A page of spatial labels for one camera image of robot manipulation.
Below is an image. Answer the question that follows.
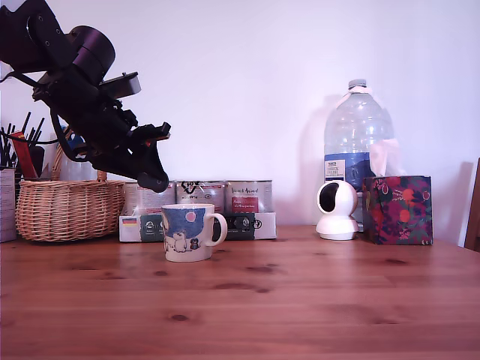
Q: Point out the clear bottle with blue cap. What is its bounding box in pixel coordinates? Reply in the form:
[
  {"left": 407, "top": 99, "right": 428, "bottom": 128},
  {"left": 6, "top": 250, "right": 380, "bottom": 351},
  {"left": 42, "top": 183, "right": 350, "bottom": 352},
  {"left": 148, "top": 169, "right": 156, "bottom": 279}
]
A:
[{"left": 58, "top": 127, "right": 98, "bottom": 182}]

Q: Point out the tin can with red band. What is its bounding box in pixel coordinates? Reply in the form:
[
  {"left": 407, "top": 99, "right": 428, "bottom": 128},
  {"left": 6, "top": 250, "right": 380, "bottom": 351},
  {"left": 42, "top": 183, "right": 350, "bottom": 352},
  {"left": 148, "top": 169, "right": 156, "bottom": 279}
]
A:
[{"left": 123, "top": 180, "right": 177, "bottom": 217}]

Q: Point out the tin can with black logo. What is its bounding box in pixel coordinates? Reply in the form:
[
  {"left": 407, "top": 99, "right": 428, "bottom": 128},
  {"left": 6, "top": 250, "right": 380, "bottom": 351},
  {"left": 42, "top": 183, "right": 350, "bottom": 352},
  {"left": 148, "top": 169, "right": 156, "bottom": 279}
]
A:
[{"left": 175, "top": 179, "right": 226, "bottom": 215}]

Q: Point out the black container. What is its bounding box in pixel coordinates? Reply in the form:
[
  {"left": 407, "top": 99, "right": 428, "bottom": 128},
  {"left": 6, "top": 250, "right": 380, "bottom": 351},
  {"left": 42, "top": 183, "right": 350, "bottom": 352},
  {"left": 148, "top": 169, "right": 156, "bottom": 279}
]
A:
[{"left": 30, "top": 146, "right": 47, "bottom": 179}]

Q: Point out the cartoon print ceramic mug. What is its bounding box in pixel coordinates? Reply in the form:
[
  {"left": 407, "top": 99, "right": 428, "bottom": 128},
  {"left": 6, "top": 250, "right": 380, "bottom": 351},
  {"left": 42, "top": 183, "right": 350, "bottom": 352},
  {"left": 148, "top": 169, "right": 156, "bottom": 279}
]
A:
[{"left": 160, "top": 203, "right": 229, "bottom": 263}]

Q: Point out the slim red box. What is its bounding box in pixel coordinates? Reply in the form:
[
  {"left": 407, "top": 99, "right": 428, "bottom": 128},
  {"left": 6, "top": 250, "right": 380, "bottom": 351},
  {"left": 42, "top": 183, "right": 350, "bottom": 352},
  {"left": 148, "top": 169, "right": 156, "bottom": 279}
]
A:
[{"left": 9, "top": 130, "right": 38, "bottom": 179}]

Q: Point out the tin can with red label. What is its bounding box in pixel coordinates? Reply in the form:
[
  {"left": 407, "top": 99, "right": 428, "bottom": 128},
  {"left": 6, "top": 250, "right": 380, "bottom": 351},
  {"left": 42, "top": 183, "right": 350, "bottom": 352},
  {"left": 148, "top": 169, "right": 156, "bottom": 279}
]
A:
[{"left": 224, "top": 179, "right": 274, "bottom": 215}]

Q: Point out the cardboard can tray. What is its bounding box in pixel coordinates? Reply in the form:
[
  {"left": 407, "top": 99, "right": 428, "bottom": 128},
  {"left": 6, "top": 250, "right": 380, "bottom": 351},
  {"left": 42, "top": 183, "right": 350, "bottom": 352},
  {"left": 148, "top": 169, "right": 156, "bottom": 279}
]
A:
[{"left": 118, "top": 211, "right": 278, "bottom": 243}]

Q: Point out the large clear water bottle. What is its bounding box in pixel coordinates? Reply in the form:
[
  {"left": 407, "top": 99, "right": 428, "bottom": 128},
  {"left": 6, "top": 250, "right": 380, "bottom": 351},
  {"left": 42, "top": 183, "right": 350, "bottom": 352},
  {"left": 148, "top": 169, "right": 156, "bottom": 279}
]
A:
[{"left": 322, "top": 78, "right": 397, "bottom": 232}]

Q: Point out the pale tissue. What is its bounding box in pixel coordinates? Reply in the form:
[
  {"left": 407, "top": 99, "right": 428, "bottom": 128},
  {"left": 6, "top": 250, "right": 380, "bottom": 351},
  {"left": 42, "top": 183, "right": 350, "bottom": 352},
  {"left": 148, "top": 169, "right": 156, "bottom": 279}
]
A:
[{"left": 369, "top": 137, "right": 408, "bottom": 177}]

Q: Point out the floral tissue box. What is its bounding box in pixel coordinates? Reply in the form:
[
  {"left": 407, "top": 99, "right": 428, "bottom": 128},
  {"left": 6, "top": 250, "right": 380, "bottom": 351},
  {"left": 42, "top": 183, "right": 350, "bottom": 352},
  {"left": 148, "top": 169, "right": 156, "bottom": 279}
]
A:
[{"left": 361, "top": 175, "right": 434, "bottom": 247}]

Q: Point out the black cable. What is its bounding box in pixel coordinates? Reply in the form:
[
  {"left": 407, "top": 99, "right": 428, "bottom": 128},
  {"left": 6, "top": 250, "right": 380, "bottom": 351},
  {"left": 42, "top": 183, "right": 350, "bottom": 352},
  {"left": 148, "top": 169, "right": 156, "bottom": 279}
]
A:
[
  {"left": 0, "top": 70, "right": 43, "bottom": 90},
  {"left": 51, "top": 110, "right": 95, "bottom": 162}
]

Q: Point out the wicker basket with handle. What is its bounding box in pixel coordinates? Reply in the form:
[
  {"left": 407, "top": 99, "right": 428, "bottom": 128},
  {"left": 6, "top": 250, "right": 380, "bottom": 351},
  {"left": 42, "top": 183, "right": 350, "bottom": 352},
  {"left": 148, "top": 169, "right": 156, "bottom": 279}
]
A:
[{"left": 15, "top": 142, "right": 127, "bottom": 243}]

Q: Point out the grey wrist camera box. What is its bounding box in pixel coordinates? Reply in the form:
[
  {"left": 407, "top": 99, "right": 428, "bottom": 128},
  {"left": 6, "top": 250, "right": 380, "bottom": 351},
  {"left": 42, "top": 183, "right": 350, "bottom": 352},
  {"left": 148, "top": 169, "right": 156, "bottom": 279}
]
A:
[{"left": 97, "top": 70, "right": 143, "bottom": 101}]

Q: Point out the small white round camera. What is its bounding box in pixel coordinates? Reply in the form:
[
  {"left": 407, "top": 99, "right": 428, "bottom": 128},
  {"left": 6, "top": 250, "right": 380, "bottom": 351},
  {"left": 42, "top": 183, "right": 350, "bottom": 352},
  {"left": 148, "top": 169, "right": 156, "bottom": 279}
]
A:
[{"left": 315, "top": 179, "right": 360, "bottom": 241}]

